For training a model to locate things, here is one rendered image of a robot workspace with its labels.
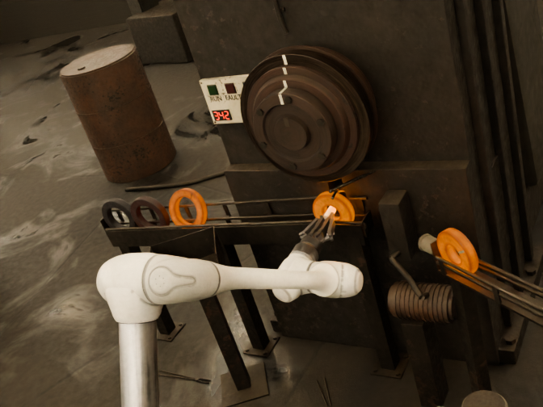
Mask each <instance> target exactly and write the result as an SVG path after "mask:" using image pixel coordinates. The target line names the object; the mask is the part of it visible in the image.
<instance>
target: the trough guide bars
mask: <svg viewBox="0 0 543 407"><path fill-rule="evenodd" d="M435 259H437V261H436V264H438V265H440V270H441V273H442V275H443V276H445V277H447V276H446V274H447V272H446V269H448V270H449V271H451V272H453V273H455V274H457V275H459V276H461V277H463V278H465V279H468V280H469V281H471V282H473V283H476V284H477V285H478V286H480V287H483V288H485V289H486V290H488V291H490V292H493V293H494V297H495V303H496V304H498V305H500V306H501V303H502V301H501V297H503V298H504V299H506V300H509V301H510V302H512V303H513V304H516V305H518V306H520V307H521V308H524V309H526V310H528V311H529V312H531V313H534V314H536V315H538V316H539V317H541V318H543V308H542V307H541V306H539V305H537V304H534V303H533V302H531V301H529V300H526V299H525V298H523V297H521V296H518V295H516V294H515V293H513V292H510V291H508V290H506V289H504V288H502V287H500V286H498V285H496V284H494V283H492V282H490V281H488V280H486V279H484V278H482V277H480V276H478V275H476V274H474V273H472V272H470V271H467V270H466V269H464V268H462V267H460V266H458V265H456V264H454V263H452V262H450V261H448V260H446V259H444V258H442V257H440V256H438V255H436V256H435ZM479 263H480V264H479ZM446 264H447V265H446ZM483 265H484V266H483ZM486 266H487V267H486ZM488 267H489V268H488ZM445 268H446V269H445ZM454 268H455V269H454ZM478 268H480V269H482V270H484V271H487V272H489V273H491V274H492V275H495V276H497V277H499V278H501V279H504V280H506V281H508V282H509V283H512V284H513V287H514V289H515V290H517V291H518V292H521V290H520V289H521V288H522V289H524V290H526V291H528V292H531V293H532V294H534V295H536V296H539V297H540V298H543V288H542V287H539V286H537V285H535V284H533V283H530V282H529V281H527V280H524V279H522V278H520V277H518V276H516V275H513V274H511V273H509V272H507V271H504V270H502V269H500V268H498V267H496V266H493V265H491V264H489V263H488V262H485V261H482V260H481V259H478ZM491 269H492V270H491ZM496 271H497V272H496ZM462 272H463V273H462ZM498 272H499V273H498ZM500 273H501V274H500ZM505 275H506V276H505ZM470 276H471V277H470ZM472 277H473V278H472ZM508 277H510V278H511V279H510V278H508ZM478 280H479V281H478ZM480 281H481V282H480ZM522 283H523V284H522ZM524 284H525V285H527V286H528V287H527V286H525V285H524ZM488 285H489V286H488ZM534 289H535V290H534ZM536 290H537V291H536ZM538 291H539V292H538ZM541 292H542V293H541ZM500 296H501V297H500ZM513 298H514V299H513ZM521 302H522V303H521ZM529 306H530V307H529ZM537 310H538V311H537ZM539 311H540V312H539Z"/></svg>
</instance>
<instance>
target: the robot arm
mask: <svg viewBox="0 0 543 407"><path fill-rule="evenodd" d="M335 212H336V208H334V207H331V206H329V208H328V209H327V211H326V212H324V214H323V215H320V218H319V219H318V218H315V219H314V220H313V221H312V222H311V223H310V224H309V225H308V226H307V227H306V228H305V230H303V231H302V232H300V233H299V235H300V238H301V241H300V243H298V244H296V245H295V247H294V248H293V251H292V252H291V253H290V255H289V256H288V257H287V258H286V259H285V260H284V261H283V262H282V263H281V265H280V267H279V268H278V270H275V269H261V268H246V267H233V266H223V265H221V264H217V263H215V262H210V261H205V260H200V259H197V258H184V257H178V256H173V255H167V254H154V253H131V254H122V255H120V256H117V257H114V258H112V259H110V260H108V261H107V262H105V263H104V264H103V265H102V266H101V267H100V269H99V272H98V275H97V279H96V284H97V288H98V291H99V293H100V295H101V296H102V297H103V298H104V299H105V300H106V301H107V303H108V305H109V307H110V310H111V311H112V316H113V317H114V319H115V320H116V321H117V322H119V345H120V391H121V407H159V386H158V340H157V319H158V318H159V316H160V314H161V312H162V307H163V305H164V304H175V303H182V302H188V301H197V300H202V299H205V298H209V297H212V296H215V295H217V294H219V293H222V292H225V291H228V290H234V289H272V291H273V293H274V295H275V296H276V298H278V299H279V300H281V301H283V302H286V303H288V302H291V301H293V300H295V299H296V298H298V297H299V296H300V295H304V294H308V293H314V294H316V295H318V296H323V297H329V298H339V297H341V298H346V297H351V296H355V295H357V294H358V293H359V292H360V291H361V289H362V287H363V275H362V272H361V271H360V269H359V268H357V267H356V266H353V265H351V264H349V263H345V262H335V261H321V262H317V260H318V257H319V256H318V255H319V253H320V251H321V249H322V245H324V244H325V243H326V241H329V240H330V241H333V240H334V239H333V234H334V230H335V220H334V217H335ZM327 230H328V231H327ZM326 231H327V234H326ZM325 234H326V237H325Z"/></svg>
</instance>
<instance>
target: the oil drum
mask: <svg viewBox="0 0 543 407"><path fill-rule="evenodd" d="M60 77H61V80H62V82H63V84H64V86H65V89H66V91H67V93H68V95H69V98H70V100H71V102H72V104H73V105H74V109H75V113H76V114H77V115H78V118H79V119H80V121H81V123H82V126H83V128H84V130H85V132H86V135H87V137H88V139H89V141H90V146H91V148H92V149H93V150H94V151H95V155H96V157H97V158H98V160H99V164H100V165H101V167H102V169H103V172H104V174H105V176H106V178H107V180H108V181H110V182H113V183H130V182H133V181H137V180H140V179H143V178H146V177H148V176H150V175H152V174H155V173H157V172H158V171H160V170H162V169H163V168H164V167H166V166H167V165H169V164H170V163H171V162H172V160H173V159H174V157H175V155H176V149H175V146H174V144H173V141H172V139H171V137H170V133H169V131H168V129H167V126H166V123H165V121H164V116H163V115H162V113H161V111H160V108H159V106H158V103H157V100H156V98H155V96H154V93H153V90H152V88H151V83H150V82H149V80H148V78H147V76H146V73H145V70H144V67H143V65H142V63H141V59H140V57H139V55H138V53H137V49H136V47H135V46H133V45H131V44H121V45H116V46H112V47H109V48H104V49H101V50H99V51H96V52H92V53H90V54H87V55H85V56H84V57H80V58H78V59H77V60H75V61H73V62H71V63H69V64H68V65H67V66H66V67H64V68H63V69H62V70H61V72H60Z"/></svg>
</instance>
